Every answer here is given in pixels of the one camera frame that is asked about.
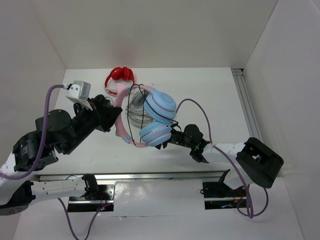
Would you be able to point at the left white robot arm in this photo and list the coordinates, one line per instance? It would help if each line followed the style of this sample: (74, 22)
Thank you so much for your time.
(64, 134)

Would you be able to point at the black headphones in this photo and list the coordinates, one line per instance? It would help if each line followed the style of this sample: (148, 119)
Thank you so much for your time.
(104, 100)

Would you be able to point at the red white headphones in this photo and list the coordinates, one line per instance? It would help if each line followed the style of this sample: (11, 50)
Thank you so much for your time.
(118, 74)

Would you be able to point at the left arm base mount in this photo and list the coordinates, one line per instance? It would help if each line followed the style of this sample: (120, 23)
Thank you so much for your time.
(102, 201)

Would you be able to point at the aluminium rail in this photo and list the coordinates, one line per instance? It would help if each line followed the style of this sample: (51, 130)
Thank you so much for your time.
(246, 104)
(154, 176)

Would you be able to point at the aluminium rail right side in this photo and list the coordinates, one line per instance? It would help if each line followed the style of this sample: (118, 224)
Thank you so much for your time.
(246, 104)

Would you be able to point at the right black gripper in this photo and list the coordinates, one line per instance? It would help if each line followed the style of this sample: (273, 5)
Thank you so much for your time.
(165, 143)

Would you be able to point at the pink blue cat-ear headphones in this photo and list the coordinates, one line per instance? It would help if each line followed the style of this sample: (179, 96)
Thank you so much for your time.
(160, 106)

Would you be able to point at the aluminium rail front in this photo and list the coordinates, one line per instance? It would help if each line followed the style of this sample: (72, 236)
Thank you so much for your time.
(154, 176)

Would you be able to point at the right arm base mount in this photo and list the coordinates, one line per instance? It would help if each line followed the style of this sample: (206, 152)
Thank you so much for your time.
(218, 195)

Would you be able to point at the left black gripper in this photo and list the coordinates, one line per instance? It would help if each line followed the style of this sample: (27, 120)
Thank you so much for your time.
(105, 118)

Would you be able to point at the grey white headphones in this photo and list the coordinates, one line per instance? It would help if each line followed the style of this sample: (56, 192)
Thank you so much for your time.
(135, 109)

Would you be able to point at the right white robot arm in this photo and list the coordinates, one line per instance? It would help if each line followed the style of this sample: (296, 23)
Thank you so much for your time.
(257, 163)

